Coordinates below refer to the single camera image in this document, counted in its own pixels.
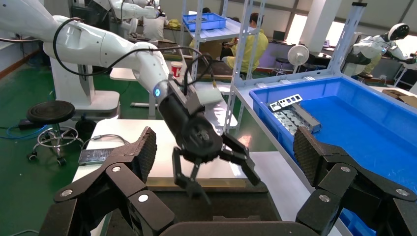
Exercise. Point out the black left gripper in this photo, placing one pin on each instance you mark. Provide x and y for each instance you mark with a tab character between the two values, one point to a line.
195	136

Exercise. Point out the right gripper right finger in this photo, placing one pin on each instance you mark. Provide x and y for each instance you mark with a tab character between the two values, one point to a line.
351	195

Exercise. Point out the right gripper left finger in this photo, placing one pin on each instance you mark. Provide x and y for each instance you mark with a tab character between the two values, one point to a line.
107	195

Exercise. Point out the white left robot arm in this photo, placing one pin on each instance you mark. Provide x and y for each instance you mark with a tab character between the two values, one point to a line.
97	45

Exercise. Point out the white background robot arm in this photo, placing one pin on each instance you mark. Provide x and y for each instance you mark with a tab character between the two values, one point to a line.
130	9

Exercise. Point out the black tray container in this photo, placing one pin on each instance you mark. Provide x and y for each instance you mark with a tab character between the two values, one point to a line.
228	205

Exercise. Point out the dark tablet device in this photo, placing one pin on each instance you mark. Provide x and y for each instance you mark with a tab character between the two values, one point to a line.
96	156

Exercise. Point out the white rounded side table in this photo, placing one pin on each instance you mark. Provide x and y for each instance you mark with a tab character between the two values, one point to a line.
153	130

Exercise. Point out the large blue plastic bin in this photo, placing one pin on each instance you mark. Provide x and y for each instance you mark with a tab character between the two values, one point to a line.
358	130

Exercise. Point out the black round floor object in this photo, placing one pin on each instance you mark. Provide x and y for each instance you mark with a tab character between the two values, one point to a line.
85	128

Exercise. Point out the grey metal channel bar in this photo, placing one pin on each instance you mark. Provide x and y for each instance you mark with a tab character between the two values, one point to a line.
309	120

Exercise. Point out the flat stamped metal plates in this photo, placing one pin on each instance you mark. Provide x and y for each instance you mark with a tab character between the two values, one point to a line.
288	122

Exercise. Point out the red paper cup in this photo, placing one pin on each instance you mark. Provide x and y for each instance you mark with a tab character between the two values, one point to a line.
176	70

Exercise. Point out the grey perforated metal plate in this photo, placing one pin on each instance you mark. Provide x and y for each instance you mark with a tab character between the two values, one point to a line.
286	101

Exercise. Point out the black round wheeled stool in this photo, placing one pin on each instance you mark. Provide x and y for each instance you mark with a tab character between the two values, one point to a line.
50	112

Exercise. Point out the black power brick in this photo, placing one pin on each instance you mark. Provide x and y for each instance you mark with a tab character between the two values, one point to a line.
27	123

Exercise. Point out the brown cardboard box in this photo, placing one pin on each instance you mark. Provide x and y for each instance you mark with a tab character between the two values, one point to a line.
400	96

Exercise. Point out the white height-adjustable desk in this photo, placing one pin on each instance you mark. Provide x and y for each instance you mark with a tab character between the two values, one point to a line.
122	75

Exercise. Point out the small black background stool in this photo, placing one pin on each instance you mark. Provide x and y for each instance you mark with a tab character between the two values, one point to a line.
281	60

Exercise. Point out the person in yellow shirt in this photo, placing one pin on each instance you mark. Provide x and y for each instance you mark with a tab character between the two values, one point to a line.
257	45

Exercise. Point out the white background shelf rack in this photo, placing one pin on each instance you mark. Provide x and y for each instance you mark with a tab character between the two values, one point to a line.
215	32

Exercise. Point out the small blue plastic bin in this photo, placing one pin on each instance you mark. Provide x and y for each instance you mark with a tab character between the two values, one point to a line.
205	22

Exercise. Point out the white standing fan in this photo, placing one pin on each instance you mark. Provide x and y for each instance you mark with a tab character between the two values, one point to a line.
298	55

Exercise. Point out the white background table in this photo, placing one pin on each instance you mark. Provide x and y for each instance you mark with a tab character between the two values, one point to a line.
409	65

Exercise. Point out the person in white shirt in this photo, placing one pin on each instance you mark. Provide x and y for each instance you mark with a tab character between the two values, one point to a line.
154	27

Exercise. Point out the black background monitor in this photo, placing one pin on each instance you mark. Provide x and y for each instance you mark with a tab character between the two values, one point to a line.
279	35

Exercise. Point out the white humanoid robot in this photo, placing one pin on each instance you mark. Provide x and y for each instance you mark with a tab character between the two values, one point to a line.
368	47

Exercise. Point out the white slotted-angle shelf rack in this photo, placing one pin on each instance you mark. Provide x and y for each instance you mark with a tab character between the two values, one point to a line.
345	39

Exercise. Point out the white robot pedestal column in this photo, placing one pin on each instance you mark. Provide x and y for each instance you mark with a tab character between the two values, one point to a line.
71	84

